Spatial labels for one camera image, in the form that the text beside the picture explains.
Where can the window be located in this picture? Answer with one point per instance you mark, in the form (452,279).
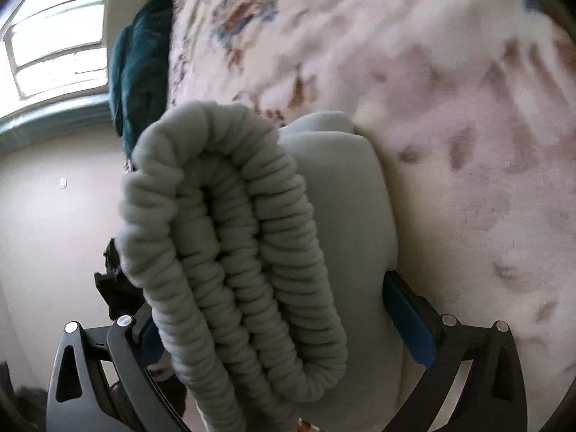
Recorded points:
(58,31)

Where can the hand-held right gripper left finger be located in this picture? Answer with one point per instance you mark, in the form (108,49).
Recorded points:
(146,338)

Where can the floral printed blanket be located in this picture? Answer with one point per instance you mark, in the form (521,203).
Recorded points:
(450,144)

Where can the small white scrap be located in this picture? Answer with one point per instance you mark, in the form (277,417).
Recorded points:
(62,183)

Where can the teal cloth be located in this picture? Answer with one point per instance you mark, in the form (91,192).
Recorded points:
(139,76)

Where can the dark cloth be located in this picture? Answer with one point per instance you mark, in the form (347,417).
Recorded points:
(18,407)

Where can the pale green fleece pants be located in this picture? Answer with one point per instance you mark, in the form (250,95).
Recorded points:
(252,234)

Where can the black crumpled object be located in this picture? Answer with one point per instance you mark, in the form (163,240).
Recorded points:
(118,288)

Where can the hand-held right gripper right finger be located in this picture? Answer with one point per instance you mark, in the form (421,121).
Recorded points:
(409,319)

